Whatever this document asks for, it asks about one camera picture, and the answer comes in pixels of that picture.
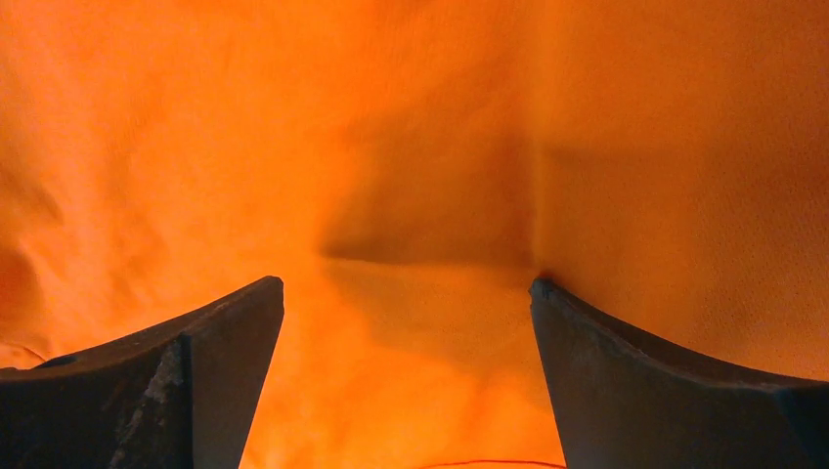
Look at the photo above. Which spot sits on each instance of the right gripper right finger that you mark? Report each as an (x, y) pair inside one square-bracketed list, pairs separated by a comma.
[(625, 398)]

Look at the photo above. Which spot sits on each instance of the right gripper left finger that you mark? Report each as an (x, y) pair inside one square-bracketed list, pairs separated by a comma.
[(179, 394)]

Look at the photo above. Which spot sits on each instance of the orange t shirt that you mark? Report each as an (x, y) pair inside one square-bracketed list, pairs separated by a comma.
[(407, 168)]

